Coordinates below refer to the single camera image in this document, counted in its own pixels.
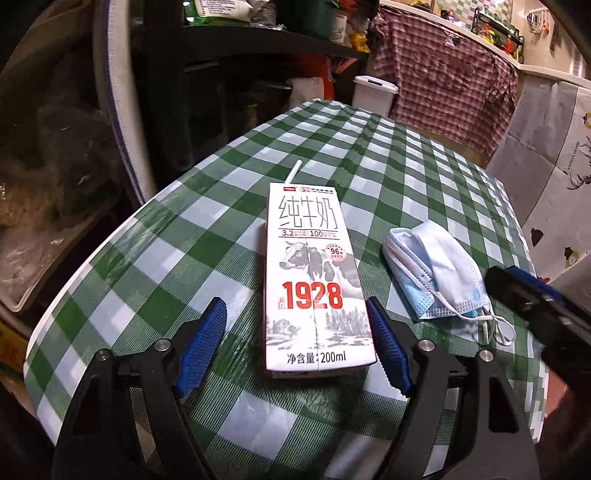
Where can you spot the black metal shelf rack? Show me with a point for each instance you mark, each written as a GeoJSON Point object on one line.
{"type": "Point", "coordinates": [175, 93]}

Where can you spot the white plastic bin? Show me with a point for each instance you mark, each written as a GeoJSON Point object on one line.
{"type": "Point", "coordinates": [374, 94]}

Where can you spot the black spice rack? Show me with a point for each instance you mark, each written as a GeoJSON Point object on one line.
{"type": "Point", "coordinates": [503, 35]}

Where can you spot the white drinking straw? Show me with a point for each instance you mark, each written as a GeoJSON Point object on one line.
{"type": "Point", "coordinates": [293, 172]}

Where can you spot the white milk carton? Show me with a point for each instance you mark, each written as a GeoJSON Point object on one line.
{"type": "Point", "coordinates": [315, 316]}

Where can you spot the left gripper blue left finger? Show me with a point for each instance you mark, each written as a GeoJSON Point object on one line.
{"type": "Point", "coordinates": [195, 343]}

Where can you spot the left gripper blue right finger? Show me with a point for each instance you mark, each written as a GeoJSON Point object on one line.
{"type": "Point", "coordinates": [394, 341]}

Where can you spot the red plaid curtain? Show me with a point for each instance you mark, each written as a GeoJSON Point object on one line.
{"type": "Point", "coordinates": [448, 84]}

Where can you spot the blue face mask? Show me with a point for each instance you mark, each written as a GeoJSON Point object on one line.
{"type": "Point", "coordinates": [441, 280]}

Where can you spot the grey deer print curtain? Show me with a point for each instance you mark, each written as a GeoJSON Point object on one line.
{"type": "Point", "coordinates": [544, 164]}

